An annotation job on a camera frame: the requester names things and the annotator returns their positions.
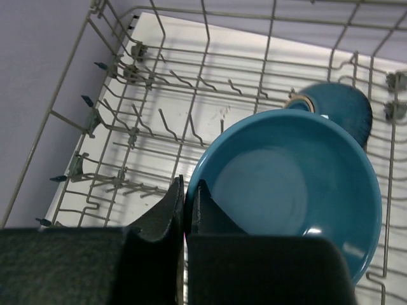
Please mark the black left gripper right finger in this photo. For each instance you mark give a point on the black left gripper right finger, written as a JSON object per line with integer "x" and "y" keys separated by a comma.
{"x": 227, "y": 266}

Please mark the light blue bowl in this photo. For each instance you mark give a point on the light blue bowl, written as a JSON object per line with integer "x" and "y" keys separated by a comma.
{"x": 295, "y": 173}

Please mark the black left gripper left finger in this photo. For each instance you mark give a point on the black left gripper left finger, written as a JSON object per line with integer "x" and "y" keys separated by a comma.
{"x": 141, "y": 263}

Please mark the dark blue bowl beige inside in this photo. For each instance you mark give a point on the dark blue bowl beige inside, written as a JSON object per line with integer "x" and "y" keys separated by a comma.
{"x": 343, "y": 104}

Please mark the grey wire dish rack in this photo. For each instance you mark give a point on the grey wire dish rack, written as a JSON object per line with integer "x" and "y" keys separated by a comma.
{"x": 105, "y": 103}

